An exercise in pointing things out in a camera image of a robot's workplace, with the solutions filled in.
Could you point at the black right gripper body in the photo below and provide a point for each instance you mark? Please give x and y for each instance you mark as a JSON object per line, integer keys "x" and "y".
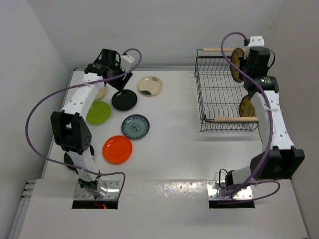
{"x": 243, "y": 67}

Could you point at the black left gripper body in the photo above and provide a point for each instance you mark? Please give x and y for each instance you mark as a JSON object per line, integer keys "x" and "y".
{"x": 117, "y": 82}

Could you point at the yellow patterned plate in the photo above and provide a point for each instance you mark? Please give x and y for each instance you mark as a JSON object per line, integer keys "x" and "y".
{"x": 236, "y": 55}
{"x": 246, "y": 109}

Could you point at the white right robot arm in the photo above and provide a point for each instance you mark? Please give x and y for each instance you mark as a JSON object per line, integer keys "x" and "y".
{"x": 279, "y": 158}

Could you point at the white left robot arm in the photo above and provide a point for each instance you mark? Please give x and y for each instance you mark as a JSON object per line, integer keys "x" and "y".
{"x": 70, "y": 130}

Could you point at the glossy black plate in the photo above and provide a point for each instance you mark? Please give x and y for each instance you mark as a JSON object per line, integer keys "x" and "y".
{"x": 124, "y": 100}

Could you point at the cream plate left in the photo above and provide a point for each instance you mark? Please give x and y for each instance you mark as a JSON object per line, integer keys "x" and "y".
{"x": 101, "y": 94}

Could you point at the cream plate with black mark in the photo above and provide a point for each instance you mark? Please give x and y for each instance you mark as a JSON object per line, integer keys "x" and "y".
{"x": 150, "y": 85}

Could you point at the green plate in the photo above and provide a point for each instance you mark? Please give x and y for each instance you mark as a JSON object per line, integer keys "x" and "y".
{"x": 98, "y": 113}

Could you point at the blue floral plate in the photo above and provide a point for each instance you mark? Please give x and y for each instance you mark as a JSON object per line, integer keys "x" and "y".
{"x": 135, "y": 126}

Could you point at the orange plate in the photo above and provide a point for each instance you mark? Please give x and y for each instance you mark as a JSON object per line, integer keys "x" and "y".
{"x": 117, "y": 149}

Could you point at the matte black plate near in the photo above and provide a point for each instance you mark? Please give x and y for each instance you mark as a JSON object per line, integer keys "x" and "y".
{"x": 68, "y": 160}

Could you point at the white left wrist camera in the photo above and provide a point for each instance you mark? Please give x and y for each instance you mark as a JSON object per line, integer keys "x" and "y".
{"x": 127, "y": 61}

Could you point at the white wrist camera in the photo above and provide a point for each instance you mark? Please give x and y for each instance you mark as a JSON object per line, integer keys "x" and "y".
{"x": 254, "y": 41}
{"x": 127, "y": 61}

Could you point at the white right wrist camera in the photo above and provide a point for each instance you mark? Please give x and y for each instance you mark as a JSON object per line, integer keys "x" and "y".
{"x": 254, "y": 41}

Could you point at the black wire dish rack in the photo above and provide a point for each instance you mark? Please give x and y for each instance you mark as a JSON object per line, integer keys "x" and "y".
{"x": 219, "y": 96}

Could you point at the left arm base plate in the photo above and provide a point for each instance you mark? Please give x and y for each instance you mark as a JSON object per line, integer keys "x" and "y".
{"x": 109, "y": 189}

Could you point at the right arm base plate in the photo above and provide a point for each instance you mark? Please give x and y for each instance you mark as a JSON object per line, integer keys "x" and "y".
{"x": 214, "y": 194}

